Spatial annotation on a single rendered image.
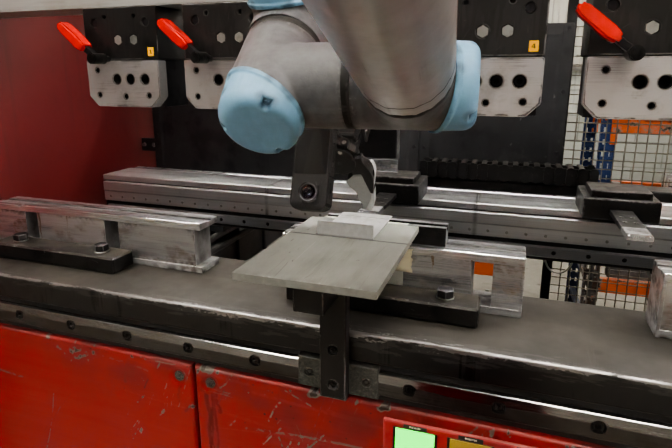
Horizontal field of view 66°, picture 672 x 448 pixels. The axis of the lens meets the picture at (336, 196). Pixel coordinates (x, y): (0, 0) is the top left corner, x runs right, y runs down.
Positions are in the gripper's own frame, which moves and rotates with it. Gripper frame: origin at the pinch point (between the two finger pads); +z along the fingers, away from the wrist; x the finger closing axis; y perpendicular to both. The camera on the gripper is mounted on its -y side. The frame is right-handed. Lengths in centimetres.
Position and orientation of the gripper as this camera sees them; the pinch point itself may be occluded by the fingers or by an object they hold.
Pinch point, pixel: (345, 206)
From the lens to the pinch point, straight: 74.8
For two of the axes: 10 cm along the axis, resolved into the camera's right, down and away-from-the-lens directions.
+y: 2.5, -7.9, 5.5
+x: -9.5, -0.7, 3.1
